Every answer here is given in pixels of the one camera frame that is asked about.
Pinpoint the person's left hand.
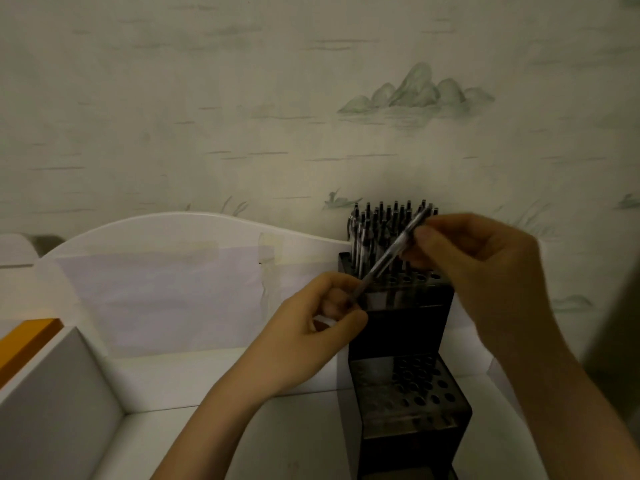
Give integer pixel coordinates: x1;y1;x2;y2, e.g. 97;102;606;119
219;272;369;403

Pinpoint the person's right hand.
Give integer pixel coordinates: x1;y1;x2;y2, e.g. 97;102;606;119
399;213;571;371

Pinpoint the black tiered pen holder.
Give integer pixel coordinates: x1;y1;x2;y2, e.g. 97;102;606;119
337;252;473;480

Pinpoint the black gel pen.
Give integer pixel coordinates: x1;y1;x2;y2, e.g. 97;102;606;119
346;203;435;307

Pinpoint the row of black pens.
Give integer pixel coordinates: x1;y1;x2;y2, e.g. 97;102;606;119
347;198;441;285

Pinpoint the person's right forearm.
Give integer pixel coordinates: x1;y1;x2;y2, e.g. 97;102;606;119
499;337;640;480

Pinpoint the white curved-back shelf unit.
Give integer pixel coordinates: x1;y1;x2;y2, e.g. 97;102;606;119
0;212;549;480

